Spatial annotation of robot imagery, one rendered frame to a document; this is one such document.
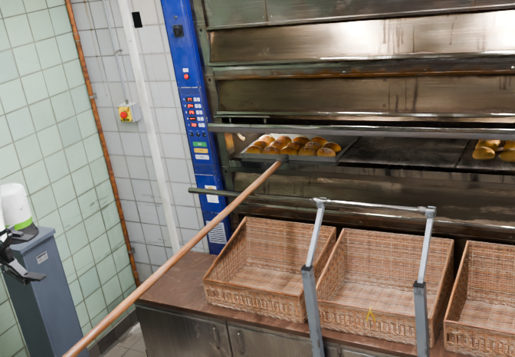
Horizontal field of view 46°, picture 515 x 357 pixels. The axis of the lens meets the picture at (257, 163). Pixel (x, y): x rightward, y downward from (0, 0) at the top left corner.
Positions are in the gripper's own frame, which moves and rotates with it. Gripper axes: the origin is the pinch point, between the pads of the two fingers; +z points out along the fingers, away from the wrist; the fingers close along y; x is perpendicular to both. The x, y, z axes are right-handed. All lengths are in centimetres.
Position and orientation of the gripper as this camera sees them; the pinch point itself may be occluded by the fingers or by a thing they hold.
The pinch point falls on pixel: (34, 258)
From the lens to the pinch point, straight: 197.4
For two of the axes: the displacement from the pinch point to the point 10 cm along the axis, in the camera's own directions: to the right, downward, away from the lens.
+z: 8.8, 0.5, -4.8
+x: -4.6, 3.7, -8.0
